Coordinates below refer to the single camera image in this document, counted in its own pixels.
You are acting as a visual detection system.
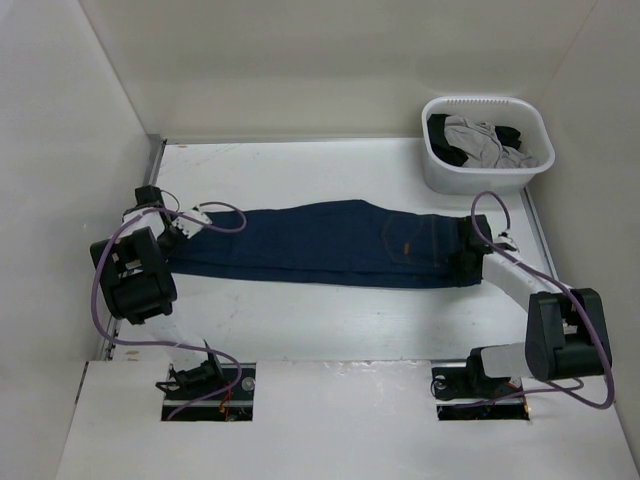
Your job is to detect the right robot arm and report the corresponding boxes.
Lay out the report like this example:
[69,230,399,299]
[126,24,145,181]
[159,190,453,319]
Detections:
[432,216,612,400]

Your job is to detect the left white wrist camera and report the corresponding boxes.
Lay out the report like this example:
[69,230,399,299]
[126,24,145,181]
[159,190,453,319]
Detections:
[176,205,212,239]

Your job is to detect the grey garment in basket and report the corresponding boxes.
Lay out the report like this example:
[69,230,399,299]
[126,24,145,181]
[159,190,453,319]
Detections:
[435,115,540,169]

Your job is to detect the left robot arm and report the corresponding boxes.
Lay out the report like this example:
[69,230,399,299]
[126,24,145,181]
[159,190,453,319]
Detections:
[99,186,228,400]

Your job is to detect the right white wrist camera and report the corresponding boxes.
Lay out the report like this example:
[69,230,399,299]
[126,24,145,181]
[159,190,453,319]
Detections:
[496,230,520,254]

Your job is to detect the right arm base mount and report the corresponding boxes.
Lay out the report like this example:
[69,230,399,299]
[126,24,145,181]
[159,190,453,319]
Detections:
[430,362,529,421]

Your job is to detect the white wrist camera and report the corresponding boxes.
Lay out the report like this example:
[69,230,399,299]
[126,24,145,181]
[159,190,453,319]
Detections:
[176,205,212,239]
[496,230,520,254]

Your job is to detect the black garment in basket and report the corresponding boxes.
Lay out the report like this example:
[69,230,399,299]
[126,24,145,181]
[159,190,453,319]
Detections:
[426,114,523,168]

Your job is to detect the white plastic laundry basket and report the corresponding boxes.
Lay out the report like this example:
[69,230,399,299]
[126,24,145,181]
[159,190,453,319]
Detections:
[421,96,555,195]

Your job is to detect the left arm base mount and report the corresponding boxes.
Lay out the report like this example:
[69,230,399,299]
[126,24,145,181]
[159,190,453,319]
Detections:
[155,363,257,422]

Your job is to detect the dark blue denim trousers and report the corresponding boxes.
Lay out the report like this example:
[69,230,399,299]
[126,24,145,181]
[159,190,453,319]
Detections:
[169,200,459,289]

